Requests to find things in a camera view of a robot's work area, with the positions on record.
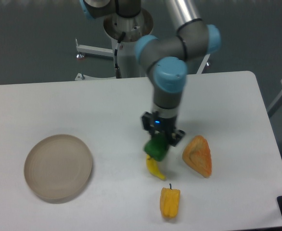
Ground yellow toy banana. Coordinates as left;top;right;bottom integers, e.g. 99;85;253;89
146;154;166;180

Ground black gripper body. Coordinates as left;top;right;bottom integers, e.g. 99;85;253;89
149;109;177;139

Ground yellow toy bell pepper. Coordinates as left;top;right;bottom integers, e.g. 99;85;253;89
160;183;181;219

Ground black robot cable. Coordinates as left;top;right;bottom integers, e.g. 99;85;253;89
114;32;126;79

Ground green toy bell pepper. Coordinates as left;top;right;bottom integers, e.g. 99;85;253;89
144;133;169;162

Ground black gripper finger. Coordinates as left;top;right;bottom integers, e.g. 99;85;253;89
141;112;155;135
167;129;185;147

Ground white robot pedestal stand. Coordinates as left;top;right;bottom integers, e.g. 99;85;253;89
74;8;213;81

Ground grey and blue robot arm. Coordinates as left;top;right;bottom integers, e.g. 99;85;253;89
80;0;221;146

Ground orange toy sandwich wedge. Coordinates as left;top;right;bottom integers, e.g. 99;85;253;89
182;135;212;178

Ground beige round plate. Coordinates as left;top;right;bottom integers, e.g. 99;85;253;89
24;134;93;204

